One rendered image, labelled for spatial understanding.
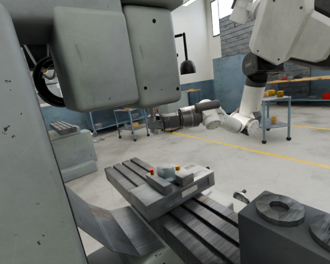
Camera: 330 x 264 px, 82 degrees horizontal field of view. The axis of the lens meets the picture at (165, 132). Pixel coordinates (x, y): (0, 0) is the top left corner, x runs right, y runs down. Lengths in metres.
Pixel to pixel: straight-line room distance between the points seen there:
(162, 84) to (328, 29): 0.48
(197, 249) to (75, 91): 0.56
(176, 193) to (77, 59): 0.56
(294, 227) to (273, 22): 0.57
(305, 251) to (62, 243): 0.47
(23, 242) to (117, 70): 0.45
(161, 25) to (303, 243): 0.66
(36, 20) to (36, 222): 0.44
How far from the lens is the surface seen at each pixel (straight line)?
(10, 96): 0.43
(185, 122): 0.75
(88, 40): 0.58
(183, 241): 0.69
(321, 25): 0.72
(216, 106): 0.78
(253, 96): 0.97
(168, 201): 0.78
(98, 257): 1.02
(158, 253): 0.78
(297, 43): 0.76
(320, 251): 0.44
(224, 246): 0.67
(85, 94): 0.55
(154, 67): 0.66
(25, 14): 0.58
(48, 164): 0.45
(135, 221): 0.91
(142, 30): 0.67
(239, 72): 6.64
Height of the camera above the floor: 1.39
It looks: 14 degrees down
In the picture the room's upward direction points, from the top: 8 degrees counter-clockwise
